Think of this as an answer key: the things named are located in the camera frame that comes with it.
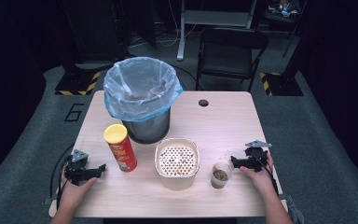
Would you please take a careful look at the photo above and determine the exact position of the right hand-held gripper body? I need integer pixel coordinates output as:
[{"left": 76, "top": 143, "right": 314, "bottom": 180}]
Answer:
[{"left": 243, "top": 139, "right": 273, "bottom": 173}]

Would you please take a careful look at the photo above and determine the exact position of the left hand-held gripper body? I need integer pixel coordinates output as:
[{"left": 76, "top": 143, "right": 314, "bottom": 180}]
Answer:
[{"left": 63, "top": 148, "right": 104, "bottom": 187}]

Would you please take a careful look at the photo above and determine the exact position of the red chip can yellow lid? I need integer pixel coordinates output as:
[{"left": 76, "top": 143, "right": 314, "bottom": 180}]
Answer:
[{"left": 103, "top": 123, "right": 138, "bottom": 173}]

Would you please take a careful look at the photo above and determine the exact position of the metal mesh trash bin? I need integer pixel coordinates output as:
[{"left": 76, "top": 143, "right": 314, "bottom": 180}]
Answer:
[{"left": 121, "top": 106, "right": 172, "bottom": 145}]

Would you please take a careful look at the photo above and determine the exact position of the bin with blue liner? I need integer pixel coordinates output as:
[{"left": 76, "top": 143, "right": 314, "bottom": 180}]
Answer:
[{"left": 103, "top": 56, "right": 184, "bottom": 123}]

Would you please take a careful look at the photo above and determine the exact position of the person's right hand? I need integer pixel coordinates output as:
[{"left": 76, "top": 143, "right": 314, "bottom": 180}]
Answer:
[{"left": 239, "top": 153, "right": 276, "bottom": 196}]

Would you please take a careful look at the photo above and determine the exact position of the person's left hand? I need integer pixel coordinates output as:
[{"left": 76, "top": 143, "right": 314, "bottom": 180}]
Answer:
[{"left": 60, "top": 166, "right": 98, "bottom": 210}]

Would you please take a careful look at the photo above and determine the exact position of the clear plastic cup brown residue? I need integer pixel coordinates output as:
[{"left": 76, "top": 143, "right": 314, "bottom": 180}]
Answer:
[{"left": 210, "top": 161, "right": 234, "bottom": 189}]

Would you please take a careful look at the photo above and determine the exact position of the metal container with perforated insert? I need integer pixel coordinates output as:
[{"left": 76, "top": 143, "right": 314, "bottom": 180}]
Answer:
[{"left": 154, "top": 137, "right": 200, "bottom": 191}]

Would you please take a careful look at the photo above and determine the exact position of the black base with hazard stripes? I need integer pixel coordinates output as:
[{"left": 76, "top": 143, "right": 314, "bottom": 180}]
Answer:
[
  {"left": 259, "top": 71, "right": 305, "bottom": 97},
  {"left": 54, "top": 63, "right": 103, "bottom": 97}
]

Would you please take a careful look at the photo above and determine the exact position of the black folding chair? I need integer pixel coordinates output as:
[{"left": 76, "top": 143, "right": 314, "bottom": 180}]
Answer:
[{"left": 195, "top": 27, "right": 269, "bottom": 93}]

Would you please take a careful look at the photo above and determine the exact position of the black equipment cabinet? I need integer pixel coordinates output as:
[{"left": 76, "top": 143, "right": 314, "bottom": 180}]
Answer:
[{"left": 59, "top": 0, "right": 129, "bottom": 63}]

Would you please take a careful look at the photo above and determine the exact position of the dark rack with clutter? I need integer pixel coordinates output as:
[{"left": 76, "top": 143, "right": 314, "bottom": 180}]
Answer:
[{"left": 264, "top": 0, "right": 304, "bottom": 21}]

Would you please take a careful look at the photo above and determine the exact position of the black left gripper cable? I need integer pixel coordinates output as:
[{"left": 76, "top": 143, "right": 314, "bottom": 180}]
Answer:
[{"left": 49, "top": 143, "right": 76, "bottom": 210}]

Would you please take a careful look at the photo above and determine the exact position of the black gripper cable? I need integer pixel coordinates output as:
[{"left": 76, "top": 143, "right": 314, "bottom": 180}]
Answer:
[
  {"left": 49, "top": 143, "right": 76, "bottom": 210},
  {"left": 251, "top": 148, "right": 282, "bottom": 196}
]

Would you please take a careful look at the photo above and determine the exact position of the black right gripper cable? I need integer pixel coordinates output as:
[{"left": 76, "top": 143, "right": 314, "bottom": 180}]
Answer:
[{"left": 251, "top": 148, "right": 282, "bottom": 196}]

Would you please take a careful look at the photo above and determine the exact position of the grey metal desk frame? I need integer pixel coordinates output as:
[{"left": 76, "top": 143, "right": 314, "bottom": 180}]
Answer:
[{"left": 176, "top": 0, "right": 258, "bottom": 62}]

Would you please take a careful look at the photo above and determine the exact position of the white floor cable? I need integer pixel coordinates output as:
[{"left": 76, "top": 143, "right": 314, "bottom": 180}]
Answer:
[{"left": 155, "top": 0, "right": 200, "bottom": 49}]

